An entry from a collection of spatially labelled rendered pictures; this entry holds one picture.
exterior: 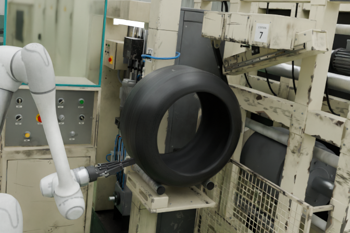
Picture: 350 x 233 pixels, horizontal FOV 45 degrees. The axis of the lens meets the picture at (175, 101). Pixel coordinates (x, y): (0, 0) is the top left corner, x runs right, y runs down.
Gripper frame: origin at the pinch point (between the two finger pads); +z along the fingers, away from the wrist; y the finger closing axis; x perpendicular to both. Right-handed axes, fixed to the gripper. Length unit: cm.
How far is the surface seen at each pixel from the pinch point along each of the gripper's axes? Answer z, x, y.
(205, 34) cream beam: 60, -51, 19
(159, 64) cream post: 34, -38, 27
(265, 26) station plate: 62, -58, -31
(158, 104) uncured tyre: 14.6, -29.0, -12.2
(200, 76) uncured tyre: 38, -37, -11
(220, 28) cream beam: 61, -55, 6
